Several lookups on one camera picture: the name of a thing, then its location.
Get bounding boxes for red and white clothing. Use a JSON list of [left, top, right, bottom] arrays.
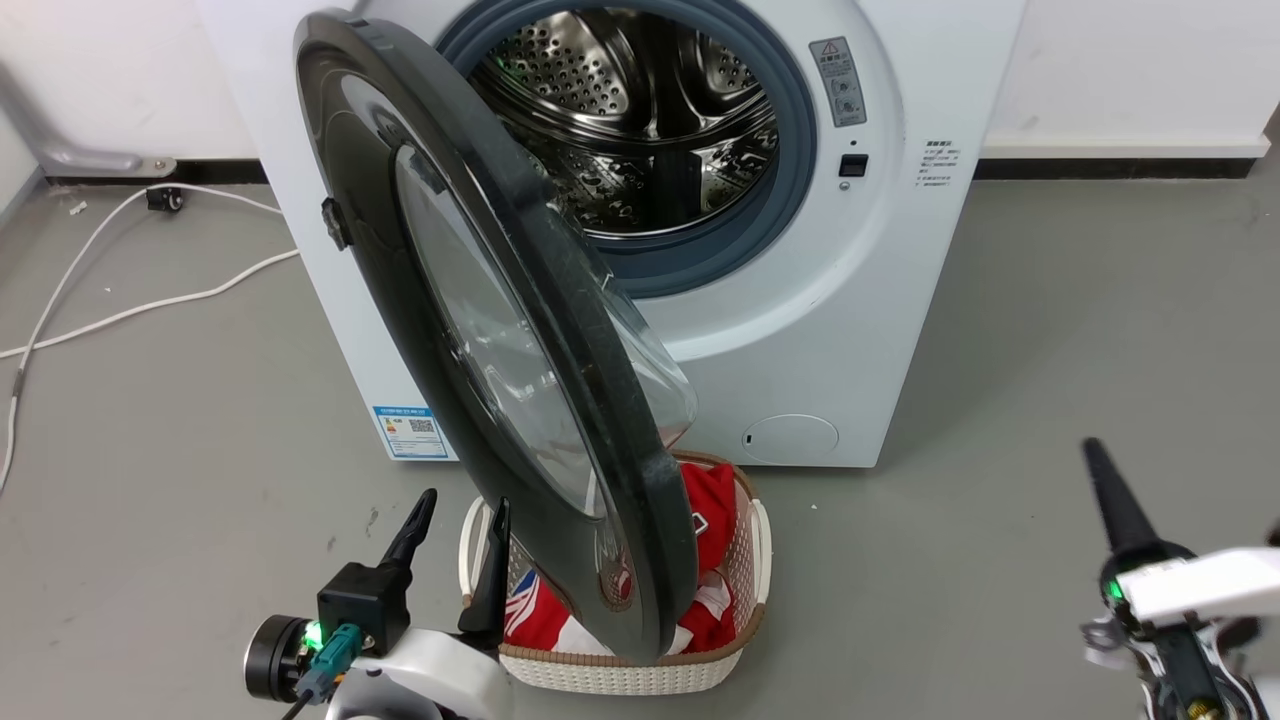
[[503, 462, 741, 656]]

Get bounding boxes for stainless steel washer drum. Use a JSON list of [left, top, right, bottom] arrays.
[[470, 8, 781, 239]]

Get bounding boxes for dark round washing machine door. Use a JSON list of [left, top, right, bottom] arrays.
[[293, 8, 701, 663]]

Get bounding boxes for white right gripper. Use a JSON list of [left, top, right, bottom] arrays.
[[1083, 437, 1280, 641]]

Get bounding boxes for thin white power cord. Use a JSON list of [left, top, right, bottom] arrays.
[[0, 248, 302, 361]]

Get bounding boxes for blue energy label sticker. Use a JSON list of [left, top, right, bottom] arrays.
[[372, 404, 450, 462]]

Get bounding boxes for round white filter cover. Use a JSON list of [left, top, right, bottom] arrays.
[[741, 413, 841, 467]]

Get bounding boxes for grey warning sticker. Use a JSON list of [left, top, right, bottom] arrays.
[[808, 36, 869, 129]]

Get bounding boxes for white woven laundry basket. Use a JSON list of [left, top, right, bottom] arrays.
[[458, 450, 773, 696]]

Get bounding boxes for white hose with grey end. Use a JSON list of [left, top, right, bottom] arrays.
[[0, 183, 286, 493]]

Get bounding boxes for teal connector black cable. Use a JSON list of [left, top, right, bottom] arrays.
[[280, 623, 363, 720]]

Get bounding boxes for grey-blue rubber door gasket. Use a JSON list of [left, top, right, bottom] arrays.
[[435, 0, 819, 299]]

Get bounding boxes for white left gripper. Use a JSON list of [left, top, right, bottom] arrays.
[[328, 488, 514, 720]]

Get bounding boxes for white front-load washing machine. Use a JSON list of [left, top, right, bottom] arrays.
[[195, 0, 1029, 469]]

